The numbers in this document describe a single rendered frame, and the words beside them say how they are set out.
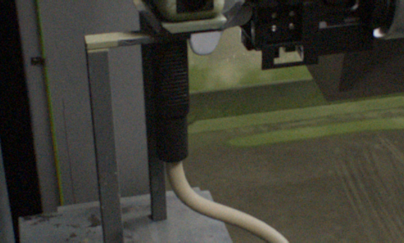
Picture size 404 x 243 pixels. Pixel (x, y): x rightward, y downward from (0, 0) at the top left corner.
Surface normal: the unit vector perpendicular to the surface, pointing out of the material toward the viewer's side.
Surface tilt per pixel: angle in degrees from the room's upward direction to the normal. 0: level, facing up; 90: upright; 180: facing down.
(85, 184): 90
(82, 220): 0
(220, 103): 90
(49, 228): 0
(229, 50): 57
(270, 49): 90
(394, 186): 0
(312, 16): 90
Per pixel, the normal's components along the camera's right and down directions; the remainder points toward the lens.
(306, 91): 0.22, 0.44
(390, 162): -0.03, -0.89
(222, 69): 0.18, -0.12
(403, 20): 0.22, 0.66
